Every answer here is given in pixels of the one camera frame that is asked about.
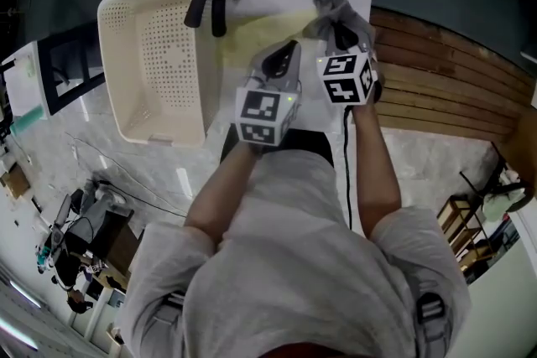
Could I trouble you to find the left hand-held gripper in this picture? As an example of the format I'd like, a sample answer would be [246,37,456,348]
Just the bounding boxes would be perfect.
[233,39,304,148]

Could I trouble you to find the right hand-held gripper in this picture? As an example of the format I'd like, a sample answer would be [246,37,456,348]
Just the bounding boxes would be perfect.
[316,23,381,107]

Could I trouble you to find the grey cloth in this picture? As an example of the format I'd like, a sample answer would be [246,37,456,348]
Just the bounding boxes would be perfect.
[301,0,377,56]

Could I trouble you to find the yellow cloth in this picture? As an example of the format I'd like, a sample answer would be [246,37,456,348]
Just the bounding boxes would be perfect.
[218,9,322,70]

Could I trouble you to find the cream perforated plastic basket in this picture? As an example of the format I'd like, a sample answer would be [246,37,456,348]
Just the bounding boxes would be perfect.
[96,0,224,148]

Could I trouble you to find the person's right forearm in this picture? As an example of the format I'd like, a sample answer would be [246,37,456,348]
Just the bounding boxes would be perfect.
[351,99,403,241]

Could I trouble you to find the person's left forearm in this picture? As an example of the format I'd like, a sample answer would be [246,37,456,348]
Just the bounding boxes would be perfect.
[184,140,264,245]

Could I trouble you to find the brown square block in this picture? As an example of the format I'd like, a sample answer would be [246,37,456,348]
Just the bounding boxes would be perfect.
[0,167,31,199]

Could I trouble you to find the person's black shorts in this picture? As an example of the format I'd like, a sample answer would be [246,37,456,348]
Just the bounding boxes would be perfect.
[220,128,336,167]

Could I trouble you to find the wooden slat platform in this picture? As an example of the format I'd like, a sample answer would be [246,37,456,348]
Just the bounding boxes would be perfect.
[368,6,537,148]

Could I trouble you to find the person's grey shirt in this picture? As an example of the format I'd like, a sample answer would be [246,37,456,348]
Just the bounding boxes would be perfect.
[115,148,474,358]

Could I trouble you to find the black chair with pale cloth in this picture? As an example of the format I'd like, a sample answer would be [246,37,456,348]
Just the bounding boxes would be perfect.
[459,163,530,224]

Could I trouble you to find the wooden shelf rack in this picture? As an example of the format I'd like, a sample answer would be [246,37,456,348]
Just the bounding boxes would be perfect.
[437,195,497,266]

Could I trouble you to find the grey black machine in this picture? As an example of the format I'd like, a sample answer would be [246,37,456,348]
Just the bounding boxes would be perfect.
[36,179,136,312]

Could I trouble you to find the small white black-framed table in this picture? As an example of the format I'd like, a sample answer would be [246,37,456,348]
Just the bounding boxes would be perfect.
[0,18,107,121]

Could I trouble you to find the teal bottle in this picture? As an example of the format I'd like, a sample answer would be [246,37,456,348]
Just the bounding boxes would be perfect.
[8,103,46,136]

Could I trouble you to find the grey shoulder strap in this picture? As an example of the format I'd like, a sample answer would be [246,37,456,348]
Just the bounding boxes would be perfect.
[160,289,186,314]
[416,291,453,350]

